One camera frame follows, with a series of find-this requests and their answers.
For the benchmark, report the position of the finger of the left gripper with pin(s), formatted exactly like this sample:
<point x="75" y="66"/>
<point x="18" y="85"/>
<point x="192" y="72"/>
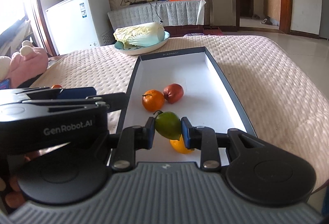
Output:
<point x="61" y="93"/>
<point x="114" y="101"/>

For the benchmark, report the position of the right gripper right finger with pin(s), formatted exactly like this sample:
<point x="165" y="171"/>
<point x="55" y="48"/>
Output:
<point x="217" y="149"/>

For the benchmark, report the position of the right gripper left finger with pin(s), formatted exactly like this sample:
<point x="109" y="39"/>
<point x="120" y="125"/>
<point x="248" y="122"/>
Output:
<point x="124" y="145"/>

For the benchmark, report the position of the orange mandarin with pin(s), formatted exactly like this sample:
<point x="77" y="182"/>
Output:
<point x="56" y="86"/>

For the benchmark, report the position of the green tomato with stem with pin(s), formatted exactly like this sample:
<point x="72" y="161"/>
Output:
<point x="168" y="125"/>

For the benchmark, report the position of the orange round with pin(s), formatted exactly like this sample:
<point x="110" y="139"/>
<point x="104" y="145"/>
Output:
<point x="153" y="100"/>

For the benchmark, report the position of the large yellow-orange orange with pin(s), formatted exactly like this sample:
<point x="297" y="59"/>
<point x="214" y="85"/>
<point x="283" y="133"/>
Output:
<point x="179" y="146"/>

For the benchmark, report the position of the red apple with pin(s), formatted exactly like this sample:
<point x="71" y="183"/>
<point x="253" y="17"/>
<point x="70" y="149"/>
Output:
<point x="173" y="93"/>

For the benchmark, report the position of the wooden kitchen cabinet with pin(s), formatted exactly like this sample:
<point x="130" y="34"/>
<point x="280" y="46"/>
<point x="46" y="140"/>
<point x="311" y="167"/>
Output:
<point x="271" y="10"/>

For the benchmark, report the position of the operator hand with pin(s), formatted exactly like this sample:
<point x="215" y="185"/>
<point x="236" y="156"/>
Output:
<point x="11" y="195"/>

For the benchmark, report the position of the black smartphone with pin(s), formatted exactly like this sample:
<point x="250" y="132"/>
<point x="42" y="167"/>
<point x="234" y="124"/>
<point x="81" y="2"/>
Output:
<point x="5" y="84"/>

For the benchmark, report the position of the pink plush toy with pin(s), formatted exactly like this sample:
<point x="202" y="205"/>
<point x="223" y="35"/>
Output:
<point x="25" y="65"/>

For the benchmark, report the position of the grey shallow cardboard box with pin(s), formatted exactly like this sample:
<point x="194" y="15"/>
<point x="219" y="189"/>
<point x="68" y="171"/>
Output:
<point x="208" y="100"/>

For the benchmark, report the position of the light blue plate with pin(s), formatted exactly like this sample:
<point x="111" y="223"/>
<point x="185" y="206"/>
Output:
<point x="138" y="50"/>

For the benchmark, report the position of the napa cabbage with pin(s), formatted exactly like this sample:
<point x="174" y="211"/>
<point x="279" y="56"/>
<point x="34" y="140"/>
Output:
<point x="140" y="35"/>

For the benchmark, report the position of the white chest freezer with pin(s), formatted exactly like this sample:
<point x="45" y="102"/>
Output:
<point x="79" y="24"/>

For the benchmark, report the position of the pink quilted table cover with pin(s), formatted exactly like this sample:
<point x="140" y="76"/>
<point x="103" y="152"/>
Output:
<point x="283" y="104"/>

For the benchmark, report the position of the cloth-covered tv cabinet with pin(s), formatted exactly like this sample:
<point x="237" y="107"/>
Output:
<point x="166" y="13"/>

